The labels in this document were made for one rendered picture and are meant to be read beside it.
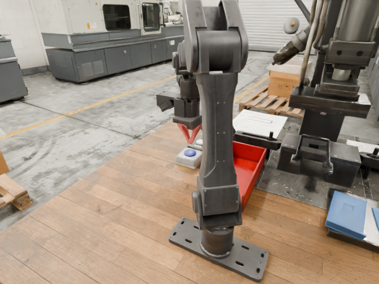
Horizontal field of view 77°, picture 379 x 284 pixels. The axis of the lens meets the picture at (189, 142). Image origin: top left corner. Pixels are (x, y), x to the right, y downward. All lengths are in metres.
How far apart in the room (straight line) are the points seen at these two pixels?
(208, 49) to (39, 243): 0.52
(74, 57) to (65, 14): 0.74
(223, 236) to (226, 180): 0.11
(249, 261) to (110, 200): 0.37
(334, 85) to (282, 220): 0.34
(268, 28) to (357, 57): 9.54
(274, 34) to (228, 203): 9.79
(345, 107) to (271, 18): 9.53
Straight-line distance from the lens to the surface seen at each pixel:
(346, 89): 0.68
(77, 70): 5.48
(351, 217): 0.67
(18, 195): 2.22
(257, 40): 10.32
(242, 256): 0.53
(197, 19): 0.42
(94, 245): 0.58
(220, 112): 0.40
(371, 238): 0.65
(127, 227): 0.59
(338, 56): 0.68
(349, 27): 0.69
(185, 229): 0.56
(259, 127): 1.06
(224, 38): 0.40
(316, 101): 0.70
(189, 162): 0.75
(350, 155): 0.80
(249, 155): 0.80
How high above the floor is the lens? 1.33
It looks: 28 degrees down
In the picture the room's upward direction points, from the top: straight up
